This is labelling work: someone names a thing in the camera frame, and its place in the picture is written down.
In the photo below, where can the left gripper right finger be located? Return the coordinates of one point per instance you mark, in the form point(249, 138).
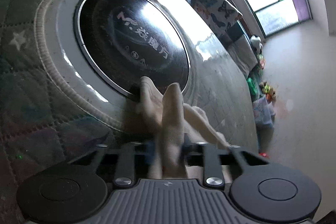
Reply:
point(202, 162)

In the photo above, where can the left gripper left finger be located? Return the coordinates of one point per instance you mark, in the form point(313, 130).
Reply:
point(134, 162)

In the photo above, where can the cream beige garment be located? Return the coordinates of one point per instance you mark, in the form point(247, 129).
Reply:
point(169, 119)

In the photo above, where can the clear plastic storage box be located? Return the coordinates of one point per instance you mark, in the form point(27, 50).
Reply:
point(263, 112)

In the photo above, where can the grey quilted star table cover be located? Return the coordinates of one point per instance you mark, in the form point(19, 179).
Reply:
point(41, 125)

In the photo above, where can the colourful plush toys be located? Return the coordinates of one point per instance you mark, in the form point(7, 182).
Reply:
point(266, 89)

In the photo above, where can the grey plain cushion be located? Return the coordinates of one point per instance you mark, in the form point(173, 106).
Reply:
point(243, 55)

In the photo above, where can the black round induction cooktop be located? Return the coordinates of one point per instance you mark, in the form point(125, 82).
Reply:
point(124, 40)

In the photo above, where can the black white plush toy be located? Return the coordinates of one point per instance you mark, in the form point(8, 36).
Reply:
point(256, 44)

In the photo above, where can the upright butterfly cushion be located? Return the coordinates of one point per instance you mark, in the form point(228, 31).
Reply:
point(219, 15)

